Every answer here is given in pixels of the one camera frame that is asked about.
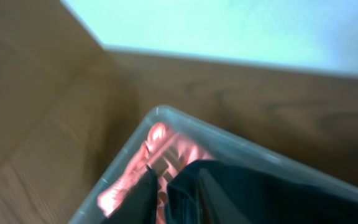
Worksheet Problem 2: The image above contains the dark teal garment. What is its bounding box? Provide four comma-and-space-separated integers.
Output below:
165, 161, 358, 223

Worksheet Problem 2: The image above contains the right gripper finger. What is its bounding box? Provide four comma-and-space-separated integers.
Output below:
99, 166, 158, 224

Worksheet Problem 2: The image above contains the pink printed t-shirt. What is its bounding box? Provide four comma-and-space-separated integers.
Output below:
98, 123, 214, 224

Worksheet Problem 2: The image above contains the clear plastic storage bin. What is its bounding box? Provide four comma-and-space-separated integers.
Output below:
70, 105, 358, 224

